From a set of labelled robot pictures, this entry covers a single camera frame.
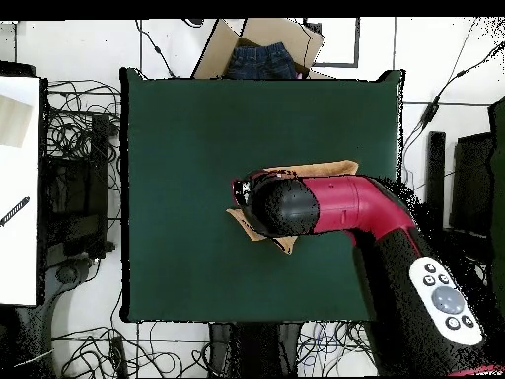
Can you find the black equipment rack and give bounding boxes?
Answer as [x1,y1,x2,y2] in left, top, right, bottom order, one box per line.
[40,114,111,262]

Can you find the thin black cable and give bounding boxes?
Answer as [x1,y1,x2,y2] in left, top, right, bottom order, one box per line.
[134,19,177,79]

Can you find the beige block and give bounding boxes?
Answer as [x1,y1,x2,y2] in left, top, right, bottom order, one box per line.
[0,94,34,149]

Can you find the tangle of black cables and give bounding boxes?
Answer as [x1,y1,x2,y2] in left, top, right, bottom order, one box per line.
[44,78,121,190]

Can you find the black power strip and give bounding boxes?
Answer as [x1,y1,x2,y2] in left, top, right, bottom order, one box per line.
[109,335,128,378]

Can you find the black upright post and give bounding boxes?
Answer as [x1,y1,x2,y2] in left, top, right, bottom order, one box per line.
[424,130,447,222]

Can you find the black square floor frame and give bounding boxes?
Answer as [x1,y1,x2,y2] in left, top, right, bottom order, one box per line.
[303,17,361,69]

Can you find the dark green table cloth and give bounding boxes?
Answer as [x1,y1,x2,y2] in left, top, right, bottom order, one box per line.
[119,67,404,324]

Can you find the black cable with inline adapter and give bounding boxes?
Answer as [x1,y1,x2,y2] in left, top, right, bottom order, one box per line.
[401,38,505,159]

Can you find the white side table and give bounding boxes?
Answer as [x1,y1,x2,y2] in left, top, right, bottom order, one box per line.
[0,75,41,306]

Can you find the black box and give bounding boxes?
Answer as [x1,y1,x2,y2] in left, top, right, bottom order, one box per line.
[449,131,496,238]

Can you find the blue denim jeans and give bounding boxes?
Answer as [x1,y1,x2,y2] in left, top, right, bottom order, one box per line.
[224,41,299,80]

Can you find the tan terry towel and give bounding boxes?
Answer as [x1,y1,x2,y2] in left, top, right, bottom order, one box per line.
[225,159,360,256]

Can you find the black ribbed tool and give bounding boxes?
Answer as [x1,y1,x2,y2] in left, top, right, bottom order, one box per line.
[0,195,31,228]

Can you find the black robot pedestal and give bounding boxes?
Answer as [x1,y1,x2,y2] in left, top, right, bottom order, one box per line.
[207,321,303,378]

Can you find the brown cardboard box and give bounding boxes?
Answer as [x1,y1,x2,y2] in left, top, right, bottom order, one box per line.
[191,17,326,80]

